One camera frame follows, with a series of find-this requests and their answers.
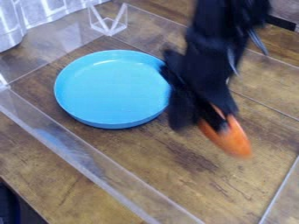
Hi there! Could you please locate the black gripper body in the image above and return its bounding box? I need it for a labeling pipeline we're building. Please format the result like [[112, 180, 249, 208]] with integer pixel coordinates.
[[160, 29, 239, 115]]

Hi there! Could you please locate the clear acrylic enclosure wall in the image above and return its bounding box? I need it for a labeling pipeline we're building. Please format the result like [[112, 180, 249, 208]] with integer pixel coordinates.
[[0, 75, 299, 224]]

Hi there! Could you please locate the blue round tray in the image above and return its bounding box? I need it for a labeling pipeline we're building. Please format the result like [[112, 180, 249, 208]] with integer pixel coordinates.
[[53, 50, 169, 130]]

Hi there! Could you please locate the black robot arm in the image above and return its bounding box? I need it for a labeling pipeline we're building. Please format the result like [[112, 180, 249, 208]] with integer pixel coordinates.
[[160, 0, 271, 131]]

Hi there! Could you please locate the orange toy carrot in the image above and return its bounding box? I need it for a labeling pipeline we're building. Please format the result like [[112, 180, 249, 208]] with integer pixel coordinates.
[[199, 106, 252, 158]]

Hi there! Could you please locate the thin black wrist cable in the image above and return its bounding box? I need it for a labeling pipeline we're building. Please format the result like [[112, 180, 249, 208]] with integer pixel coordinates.
[[225, 27, 271, 77]]

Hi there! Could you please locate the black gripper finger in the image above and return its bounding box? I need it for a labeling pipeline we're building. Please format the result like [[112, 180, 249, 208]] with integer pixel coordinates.
[[168, 88, 199, 131]]

